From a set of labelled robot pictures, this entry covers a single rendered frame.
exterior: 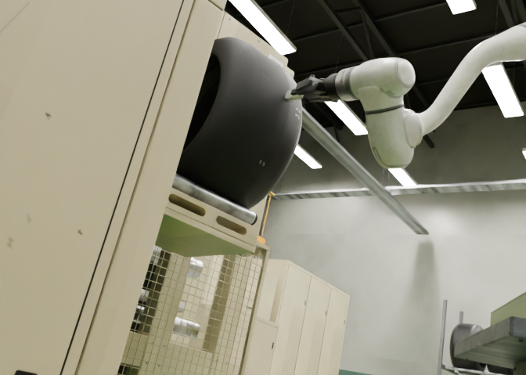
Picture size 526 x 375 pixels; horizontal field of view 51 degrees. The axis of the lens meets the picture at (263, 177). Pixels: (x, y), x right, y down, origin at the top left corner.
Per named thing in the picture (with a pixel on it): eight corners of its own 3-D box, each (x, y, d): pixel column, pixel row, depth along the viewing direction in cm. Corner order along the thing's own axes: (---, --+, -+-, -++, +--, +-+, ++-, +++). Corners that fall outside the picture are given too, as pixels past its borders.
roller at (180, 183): (170, 169, 152) (163, 167, 156) (163, 184, 152) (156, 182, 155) (260, 214, 173) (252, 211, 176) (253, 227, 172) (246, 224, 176)
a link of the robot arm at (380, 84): (343, 66, 143) (353, 115, 145) (391, 55, 131) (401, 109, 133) (369, 59, 150) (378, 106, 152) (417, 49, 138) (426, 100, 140)
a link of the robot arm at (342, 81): (354, 59, 146) (337, 63, 151) (344, 88, 144) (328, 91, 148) (374, 76, 151) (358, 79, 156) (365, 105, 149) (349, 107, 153)
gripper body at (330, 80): (357, 81, 155) (333, 85, 162) (338, 66, 150) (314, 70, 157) (350, 104, 153) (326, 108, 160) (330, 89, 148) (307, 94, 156)
